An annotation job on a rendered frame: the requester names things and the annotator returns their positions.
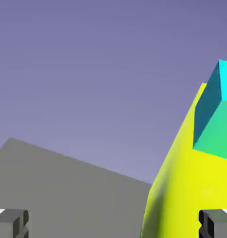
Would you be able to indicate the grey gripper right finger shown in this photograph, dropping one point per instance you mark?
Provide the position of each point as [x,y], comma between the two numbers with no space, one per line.
[217,225]

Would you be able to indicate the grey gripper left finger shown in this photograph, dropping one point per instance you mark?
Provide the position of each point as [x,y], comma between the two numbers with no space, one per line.
[7,223]

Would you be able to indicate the large yellow box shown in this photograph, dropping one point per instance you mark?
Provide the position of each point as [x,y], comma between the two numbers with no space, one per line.
[189,186]

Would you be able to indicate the small cyan cube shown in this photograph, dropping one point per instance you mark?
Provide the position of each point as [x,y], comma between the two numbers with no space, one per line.
[214,120]

